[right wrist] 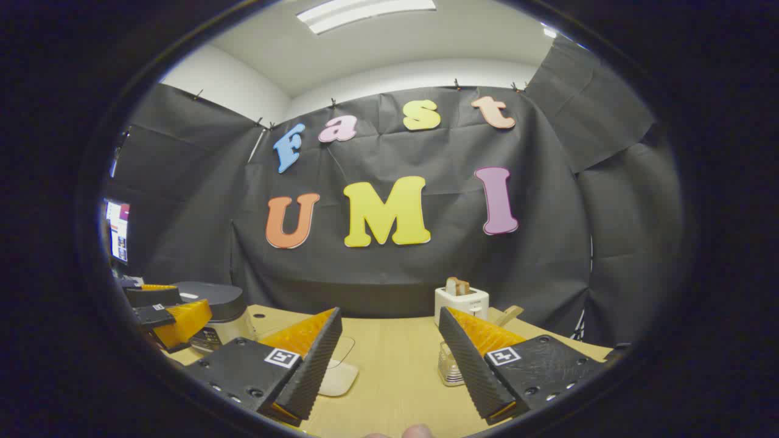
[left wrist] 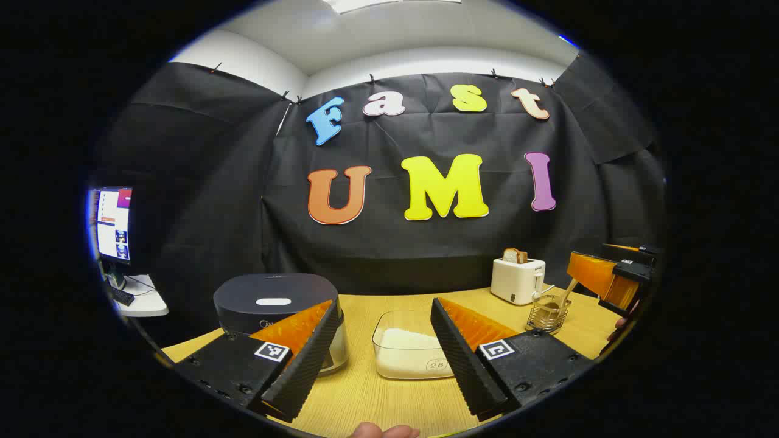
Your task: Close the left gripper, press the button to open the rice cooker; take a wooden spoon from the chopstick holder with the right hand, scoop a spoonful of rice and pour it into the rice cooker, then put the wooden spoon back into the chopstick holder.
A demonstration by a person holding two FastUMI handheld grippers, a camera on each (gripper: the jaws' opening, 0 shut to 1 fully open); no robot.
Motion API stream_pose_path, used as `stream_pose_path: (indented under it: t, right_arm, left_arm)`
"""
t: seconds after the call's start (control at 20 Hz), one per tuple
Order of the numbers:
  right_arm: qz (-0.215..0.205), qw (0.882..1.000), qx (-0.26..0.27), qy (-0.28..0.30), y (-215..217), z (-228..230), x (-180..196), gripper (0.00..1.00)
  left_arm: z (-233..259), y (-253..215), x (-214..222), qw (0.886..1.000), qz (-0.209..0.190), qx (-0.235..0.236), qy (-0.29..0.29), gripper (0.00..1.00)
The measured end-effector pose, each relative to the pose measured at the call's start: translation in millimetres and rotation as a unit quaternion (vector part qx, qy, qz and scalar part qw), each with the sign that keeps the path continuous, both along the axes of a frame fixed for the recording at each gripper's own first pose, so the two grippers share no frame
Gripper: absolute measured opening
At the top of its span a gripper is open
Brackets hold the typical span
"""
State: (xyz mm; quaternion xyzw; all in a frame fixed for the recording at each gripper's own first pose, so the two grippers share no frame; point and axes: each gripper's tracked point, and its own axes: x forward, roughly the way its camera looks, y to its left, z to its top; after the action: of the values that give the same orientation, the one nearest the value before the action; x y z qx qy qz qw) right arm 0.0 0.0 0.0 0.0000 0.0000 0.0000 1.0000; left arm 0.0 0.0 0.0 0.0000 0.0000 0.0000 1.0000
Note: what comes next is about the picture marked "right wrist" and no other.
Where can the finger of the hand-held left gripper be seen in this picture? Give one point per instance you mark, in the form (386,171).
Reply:
(155,297)
(182,322)

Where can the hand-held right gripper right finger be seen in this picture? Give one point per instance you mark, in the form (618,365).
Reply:
(471,371)

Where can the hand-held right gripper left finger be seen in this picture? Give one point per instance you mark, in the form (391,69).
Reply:
(316,365)

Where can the white rice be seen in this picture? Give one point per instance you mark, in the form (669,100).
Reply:
(341,380)

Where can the silver black rice cooker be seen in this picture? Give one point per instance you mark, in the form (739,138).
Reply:
(225,304)

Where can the wooden spoon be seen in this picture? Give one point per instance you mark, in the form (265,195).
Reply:
(510,315)

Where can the white toaster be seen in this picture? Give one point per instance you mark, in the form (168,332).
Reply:
(465,301)

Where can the computer monitor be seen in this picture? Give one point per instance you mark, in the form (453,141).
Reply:
(118,231)

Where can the black backdrop cloth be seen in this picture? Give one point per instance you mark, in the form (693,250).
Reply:
(426,274)

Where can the ceiling light panel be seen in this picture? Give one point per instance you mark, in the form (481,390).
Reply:
(365,12)

